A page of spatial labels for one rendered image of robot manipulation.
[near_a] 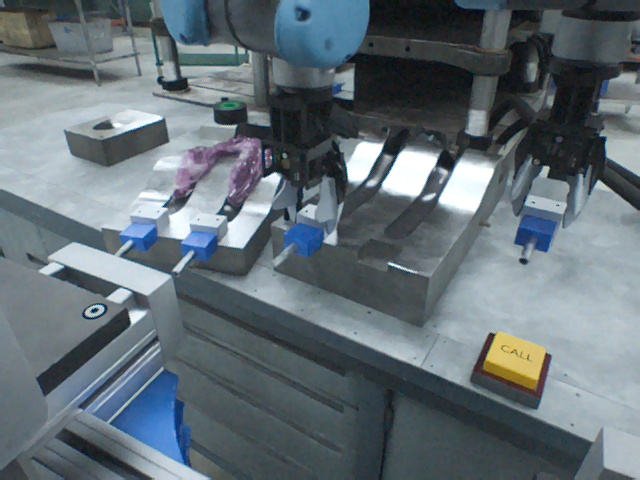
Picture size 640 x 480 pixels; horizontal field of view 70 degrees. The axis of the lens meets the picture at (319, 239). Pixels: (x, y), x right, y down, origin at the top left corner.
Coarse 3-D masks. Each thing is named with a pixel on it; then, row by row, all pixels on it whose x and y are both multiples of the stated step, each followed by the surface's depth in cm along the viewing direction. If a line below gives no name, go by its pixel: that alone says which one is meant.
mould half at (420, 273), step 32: (352, 160) 89; (416, 160) 85; (480, 160) 82; (384, 192) 82; (416, 192) 81; (448, 192) 79; (480, 192) 78; (288, 224) 71; (352, 224) 71; (384, 224) 72; (448, 224) 73; (320, 256) 69; (352, 256) 65; (416, 256) 64; (448, 256) 67; (320, 288) 72; (352, 288) 68; (384, 288) 65; (416, 288) 62; (416, 320) 65
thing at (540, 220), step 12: (528, 204) 63; (540, 204) 63; (552, 204) 63; (564, 204) 62; (528, 216) 62; (540, 216) 62; (552, 216) 61; (528, 228) 60; (540, 228) 60; (552, 228) 60; (516, 240) 61; (528, 240) 59; (540, 240) 59; (552, 240) 63; (528, 252) 57
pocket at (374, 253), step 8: (368, 240) 68; (376, 240) 68; (360, 248) 66; (368, 248) 69; (376, 248) 68; (384, 248) 68; (392, 248) 67; (400, 248) 66; (360, 256) 67; (368, 256) 69; (376, 256) 69; (384, 256) 68; (392, 256) 67; (368, 264) 65; (376, 264) 67; (384, 264) 67
